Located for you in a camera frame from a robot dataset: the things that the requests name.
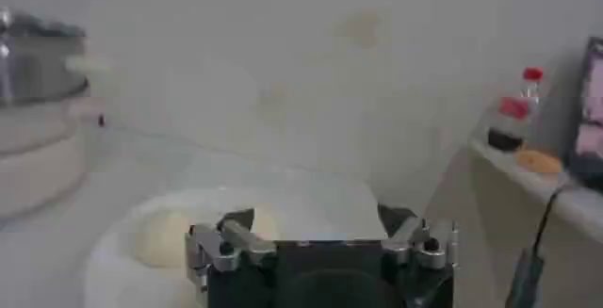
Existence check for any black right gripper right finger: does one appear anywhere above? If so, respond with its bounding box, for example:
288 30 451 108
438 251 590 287
377 203 461 271

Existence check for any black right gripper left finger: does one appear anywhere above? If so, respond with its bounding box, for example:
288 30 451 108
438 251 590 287
185 207 278 275

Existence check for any white steamed bun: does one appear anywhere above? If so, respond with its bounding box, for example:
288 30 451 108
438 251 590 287
133 204 280 269

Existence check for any dark power adapter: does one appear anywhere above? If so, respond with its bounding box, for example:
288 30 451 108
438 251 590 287
504 247 546 308

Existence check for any white round plate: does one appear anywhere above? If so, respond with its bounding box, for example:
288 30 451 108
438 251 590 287
83 186 378 308

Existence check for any orange flat object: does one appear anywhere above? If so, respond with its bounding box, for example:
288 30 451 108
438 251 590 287
514 148 564 175

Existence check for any clear bottle with red cap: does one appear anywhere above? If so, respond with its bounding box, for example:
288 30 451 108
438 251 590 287
486 66 546 154

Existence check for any dark monitor screen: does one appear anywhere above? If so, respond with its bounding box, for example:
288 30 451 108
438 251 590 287
566 35 603 191

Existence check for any steel steamer pot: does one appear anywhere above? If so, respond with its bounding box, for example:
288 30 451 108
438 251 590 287
0 7 91 219

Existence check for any black cable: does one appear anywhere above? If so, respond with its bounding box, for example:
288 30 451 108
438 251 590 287
530 184 571 257

